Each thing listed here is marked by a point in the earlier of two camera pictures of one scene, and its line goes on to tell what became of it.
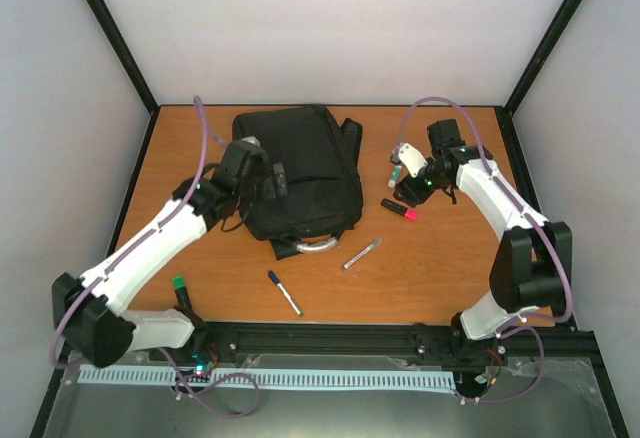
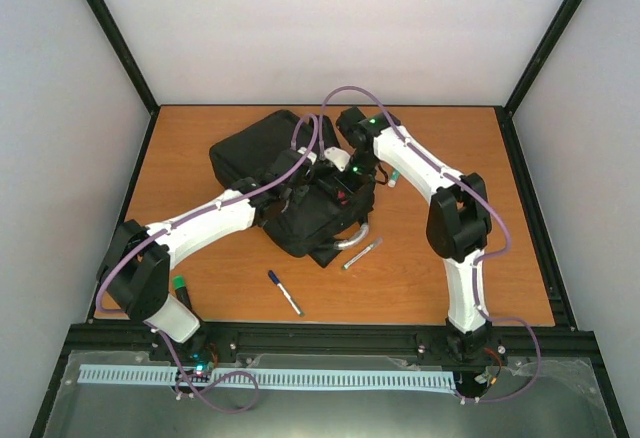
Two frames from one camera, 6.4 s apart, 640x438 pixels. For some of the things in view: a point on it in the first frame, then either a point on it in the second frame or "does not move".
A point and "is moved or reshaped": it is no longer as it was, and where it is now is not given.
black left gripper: [271, 191] -> [296, 205]
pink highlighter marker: [400, 209] -> [341, 195]
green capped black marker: [182, 294] does not move
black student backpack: [324, 162] is moved or reshaped
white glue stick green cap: [396, 175] does not move
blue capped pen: [274, 278] does not move
